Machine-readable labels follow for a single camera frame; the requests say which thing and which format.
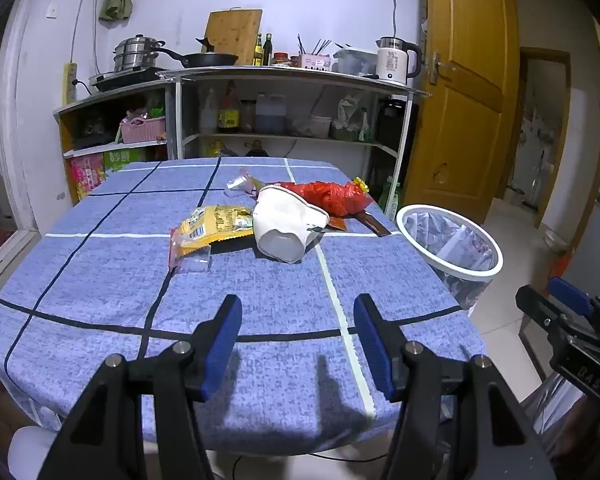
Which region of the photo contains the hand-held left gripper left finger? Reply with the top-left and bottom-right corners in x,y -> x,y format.
37,294 -> 243,480

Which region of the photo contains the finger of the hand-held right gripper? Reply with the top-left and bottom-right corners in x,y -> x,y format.
547,276 -> 600,333
515,285 -> 576,342

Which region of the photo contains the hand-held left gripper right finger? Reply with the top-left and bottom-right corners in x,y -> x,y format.
353,293 -> 563,480

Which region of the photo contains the white bin with liner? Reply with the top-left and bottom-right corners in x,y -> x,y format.
396,204 -> 504,311

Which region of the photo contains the yellow snack packet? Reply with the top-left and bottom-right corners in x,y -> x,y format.
168,204 -> 257,274

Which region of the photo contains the brown wrapper strip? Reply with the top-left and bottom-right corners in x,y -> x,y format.
330,212 -> 392,237

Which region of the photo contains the white paper cup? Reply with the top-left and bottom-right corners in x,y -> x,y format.
252,185 -> 330,264

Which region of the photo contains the red plastic bag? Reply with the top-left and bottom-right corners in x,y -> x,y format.
280,180 -> 372,218

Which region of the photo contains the clear plastic wrapper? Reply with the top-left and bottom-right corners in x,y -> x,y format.
225,169 -> 266,197

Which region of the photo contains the orange plastic object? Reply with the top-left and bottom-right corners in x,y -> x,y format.
549,253 -> 572,287

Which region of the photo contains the metal bowl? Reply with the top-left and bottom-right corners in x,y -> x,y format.
544,230 -> 569,256

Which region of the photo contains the silver foil bag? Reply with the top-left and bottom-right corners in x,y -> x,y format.
522,375 -> 600,462

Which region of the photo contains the blue checked tablecloth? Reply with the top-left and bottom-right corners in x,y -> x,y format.
0,157 -> 486,456

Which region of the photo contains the white washing machine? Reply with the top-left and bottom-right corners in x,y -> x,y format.
512,115 -> 557,207

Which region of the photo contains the green drink bottle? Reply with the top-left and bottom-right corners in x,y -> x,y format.
380,176 -> 404,221

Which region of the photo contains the yellow cooking oil bottle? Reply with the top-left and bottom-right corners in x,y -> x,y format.
205,140 -> 239,159

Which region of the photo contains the green printed box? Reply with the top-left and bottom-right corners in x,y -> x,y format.
102,147 -> 149,174

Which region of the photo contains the black tall appliance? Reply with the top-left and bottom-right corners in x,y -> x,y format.
370,97 -> 411,192

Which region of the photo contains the yellow wooden door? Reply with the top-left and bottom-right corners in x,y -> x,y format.
404,0 -> 521,211

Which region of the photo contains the pink printed box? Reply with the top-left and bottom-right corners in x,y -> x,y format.
70,154 -> 106,199

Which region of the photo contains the white stool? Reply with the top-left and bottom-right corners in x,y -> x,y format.
7,425 -> 57,480

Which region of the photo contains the white plastic tub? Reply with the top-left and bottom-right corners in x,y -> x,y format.
307,115 -> 334,139

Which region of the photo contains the brown glass jar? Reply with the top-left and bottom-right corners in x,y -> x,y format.
240,100 -> 257,134

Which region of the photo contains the pink plastic basket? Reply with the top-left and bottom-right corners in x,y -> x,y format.
120,116 -> 167,144

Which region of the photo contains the soy sauce bottle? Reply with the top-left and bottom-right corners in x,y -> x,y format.
217,85 -> 241,134

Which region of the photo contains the white plastic bottle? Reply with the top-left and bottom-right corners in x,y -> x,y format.
200,90 -> 219,134

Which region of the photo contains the clear plastic bag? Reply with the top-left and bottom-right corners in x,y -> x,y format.
332,95 -> 369,141

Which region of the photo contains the grey plastic jug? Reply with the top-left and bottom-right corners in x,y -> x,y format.
255,93 -> 287,135

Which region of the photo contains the wooden shelf unit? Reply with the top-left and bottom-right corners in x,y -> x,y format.
54,85 -> 172,206

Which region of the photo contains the metal kitchen shelf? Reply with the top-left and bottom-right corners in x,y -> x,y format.
157,66 -> 432,196

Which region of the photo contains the clear plastic container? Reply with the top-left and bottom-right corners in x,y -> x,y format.
332,47 -> 379,75

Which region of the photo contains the white electric kettle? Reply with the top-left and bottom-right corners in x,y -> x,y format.
375,36 -> 423,85

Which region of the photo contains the black induction cooker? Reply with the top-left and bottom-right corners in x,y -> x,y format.
89,66 -> 173,93

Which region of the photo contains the black frying pan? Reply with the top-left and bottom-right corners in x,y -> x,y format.
155,37 -> 240,68

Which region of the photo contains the pink chopstick holder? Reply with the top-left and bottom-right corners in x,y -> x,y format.
299,52 -> 332,71

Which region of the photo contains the bundle of chopsticks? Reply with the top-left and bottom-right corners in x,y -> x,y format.
296,34 -> 334,56

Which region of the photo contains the yellow power strip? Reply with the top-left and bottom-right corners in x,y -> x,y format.
62,62 -> 77,106

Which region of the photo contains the steel steamer pot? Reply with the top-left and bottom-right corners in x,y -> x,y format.
112,35 -> 167,72

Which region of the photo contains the wooden cutting board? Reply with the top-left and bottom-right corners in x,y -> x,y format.
201,8 -> 263,66

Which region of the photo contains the metal door handle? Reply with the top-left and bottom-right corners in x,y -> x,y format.
427,51 -> 457,86

